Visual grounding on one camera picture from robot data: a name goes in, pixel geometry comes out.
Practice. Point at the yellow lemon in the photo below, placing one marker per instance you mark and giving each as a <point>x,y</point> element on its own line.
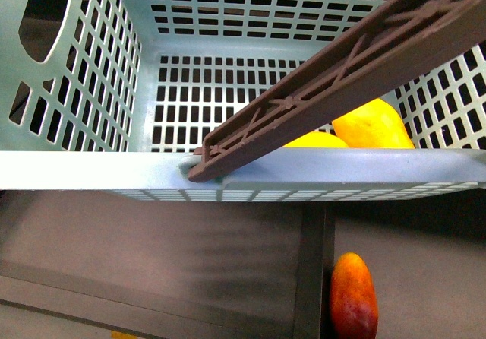
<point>317,139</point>

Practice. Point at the light blue plastic basket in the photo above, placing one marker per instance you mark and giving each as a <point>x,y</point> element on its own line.
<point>117,94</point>

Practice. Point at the red yellow mango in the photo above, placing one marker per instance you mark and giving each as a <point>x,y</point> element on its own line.
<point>353,302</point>

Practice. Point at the black display tray divider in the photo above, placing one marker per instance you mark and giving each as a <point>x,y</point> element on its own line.
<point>315,265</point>

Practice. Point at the brown basket handle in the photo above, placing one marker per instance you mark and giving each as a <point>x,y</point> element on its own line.
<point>396,43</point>

